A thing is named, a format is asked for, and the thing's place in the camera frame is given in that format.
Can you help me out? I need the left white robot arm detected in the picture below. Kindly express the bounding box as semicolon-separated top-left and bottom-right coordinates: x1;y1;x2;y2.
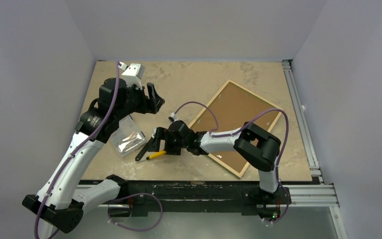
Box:
22;78;165;239

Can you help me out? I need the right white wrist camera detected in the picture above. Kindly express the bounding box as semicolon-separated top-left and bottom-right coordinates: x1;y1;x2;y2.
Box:
168;112;178;122

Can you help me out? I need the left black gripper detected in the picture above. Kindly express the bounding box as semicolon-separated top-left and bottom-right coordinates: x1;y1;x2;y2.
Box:
115;80;164;120

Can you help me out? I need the front aluminium rail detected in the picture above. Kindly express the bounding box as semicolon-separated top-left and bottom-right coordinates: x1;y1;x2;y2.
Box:
48;184;340;209

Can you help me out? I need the clear plastic organizer box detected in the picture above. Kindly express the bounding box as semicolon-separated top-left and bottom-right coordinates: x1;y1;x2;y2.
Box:
109;116;147;157

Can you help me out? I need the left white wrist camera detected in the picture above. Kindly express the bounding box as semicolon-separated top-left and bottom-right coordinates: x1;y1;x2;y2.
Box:
118;62;145;90

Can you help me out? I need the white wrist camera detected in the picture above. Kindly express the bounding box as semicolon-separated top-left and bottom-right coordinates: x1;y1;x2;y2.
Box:
118;62;145;90
168;112;178;122

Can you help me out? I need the green picture frame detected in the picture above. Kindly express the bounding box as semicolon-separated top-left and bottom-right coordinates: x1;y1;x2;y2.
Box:
188;80;283;178

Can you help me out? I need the black adjustable wrench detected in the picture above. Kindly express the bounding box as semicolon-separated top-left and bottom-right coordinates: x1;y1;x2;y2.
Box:
135;128;160;163

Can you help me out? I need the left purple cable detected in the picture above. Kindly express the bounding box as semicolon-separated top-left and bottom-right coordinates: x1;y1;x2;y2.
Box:
33;61;163;239

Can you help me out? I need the yellow handled screwdriver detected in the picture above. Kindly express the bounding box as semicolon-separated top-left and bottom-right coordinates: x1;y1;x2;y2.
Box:
137;151;167;163

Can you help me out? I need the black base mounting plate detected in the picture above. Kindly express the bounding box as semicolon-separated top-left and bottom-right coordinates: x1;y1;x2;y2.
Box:
102;180;291;221

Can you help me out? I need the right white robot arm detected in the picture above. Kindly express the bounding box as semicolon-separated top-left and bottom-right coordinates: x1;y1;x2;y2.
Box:
147;120;288;203

